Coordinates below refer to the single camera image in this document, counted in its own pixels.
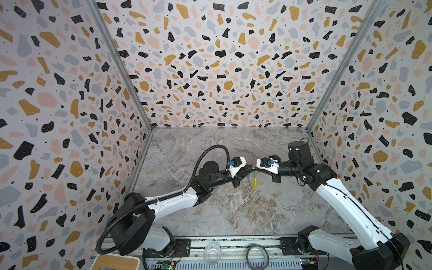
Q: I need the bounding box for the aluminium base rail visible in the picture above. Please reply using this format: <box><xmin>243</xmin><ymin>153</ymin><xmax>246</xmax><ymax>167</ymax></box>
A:
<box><xmin>90</xmin><ymin>234</ymin><xmax>358</xmax><ymax>262</ymax></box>

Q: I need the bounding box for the black corrugated cable conduit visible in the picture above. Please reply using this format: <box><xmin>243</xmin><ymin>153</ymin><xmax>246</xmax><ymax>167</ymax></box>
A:
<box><xmin>95</xmin><ymin>144</ymin><xmax>231</xmax><ymax>255</ymax></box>

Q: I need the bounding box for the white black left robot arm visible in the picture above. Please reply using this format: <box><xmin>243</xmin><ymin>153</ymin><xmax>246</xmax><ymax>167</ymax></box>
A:
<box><xmin>109</xmin><ymin>158</ymin><xmax>253</xmax><ymax>257</ymax></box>

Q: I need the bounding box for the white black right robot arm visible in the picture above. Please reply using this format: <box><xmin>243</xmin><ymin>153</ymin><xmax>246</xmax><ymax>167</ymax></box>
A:
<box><xmin>255</xmin><ymin>140</ymin><xmax>410</xmax><ymax>270</ymax></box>

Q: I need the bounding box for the aluminium corner post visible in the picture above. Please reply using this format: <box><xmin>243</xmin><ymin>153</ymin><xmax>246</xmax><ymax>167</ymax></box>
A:
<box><xmin>85</xmin><ymin>0</ymin><xmax>153</xmax><ymax>132</ymax></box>
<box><xmin>306</xmin><ymin>0</ymin><xmax>386</xmax><ymax>135</ymax></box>

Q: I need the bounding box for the clear glass bowl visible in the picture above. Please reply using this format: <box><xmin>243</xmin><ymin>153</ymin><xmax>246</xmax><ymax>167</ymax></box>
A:
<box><xmin>203</xmin><ymin>243</ymin><xmax>222</xmax><ymax>266</ymax></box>

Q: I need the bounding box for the wooden tray white rim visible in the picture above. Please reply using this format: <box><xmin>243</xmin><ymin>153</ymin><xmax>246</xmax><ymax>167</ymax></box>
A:
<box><xmin>90</xmin><ymin>254</ymin><xmax>142</xmax><ymax>270</ymax></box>

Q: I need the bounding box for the aluminium corner post right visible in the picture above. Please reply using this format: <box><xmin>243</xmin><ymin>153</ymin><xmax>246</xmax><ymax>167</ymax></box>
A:
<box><xmin>306</xmin><ymin>0</ymin><xmax>386</xmax><ymax>135</ymax></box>

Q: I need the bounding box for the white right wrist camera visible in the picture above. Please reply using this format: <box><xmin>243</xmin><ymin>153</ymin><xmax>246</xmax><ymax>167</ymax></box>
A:
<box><xmin>256</xmin><ymin>157</ymin><xmax>279</xmax><ymax>174</ymax></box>

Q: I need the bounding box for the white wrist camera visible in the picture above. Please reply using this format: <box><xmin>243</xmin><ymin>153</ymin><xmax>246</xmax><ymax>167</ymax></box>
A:
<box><xmin>228</xmin><ymin>156</ymin><xmax>246</xmax><ymax>178</ymax></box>
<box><xmin>256</xmin><ymin>157</ymin><xmax>279</xmax><ymax>174</ymax></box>

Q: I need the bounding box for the aluminium corner post left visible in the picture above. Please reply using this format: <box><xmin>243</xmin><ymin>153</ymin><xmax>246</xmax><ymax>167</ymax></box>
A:
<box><xmin>85</xmin><ymin>0</ymin><xmax>153</xmax><ymax>132</ymax></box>

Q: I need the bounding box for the grey ring coil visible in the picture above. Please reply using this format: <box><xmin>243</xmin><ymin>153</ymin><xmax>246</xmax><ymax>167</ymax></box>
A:
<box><xmin>246</xmin><ymin>245</ymin><xmax>270</xmax><ymax>270</ymax></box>

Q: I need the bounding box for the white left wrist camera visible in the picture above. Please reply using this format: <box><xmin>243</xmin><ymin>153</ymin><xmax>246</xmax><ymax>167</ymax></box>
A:
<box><xmin>228</xmin><ymin>156</ymin><xmax>246</xmax><ymax>178</ymax></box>

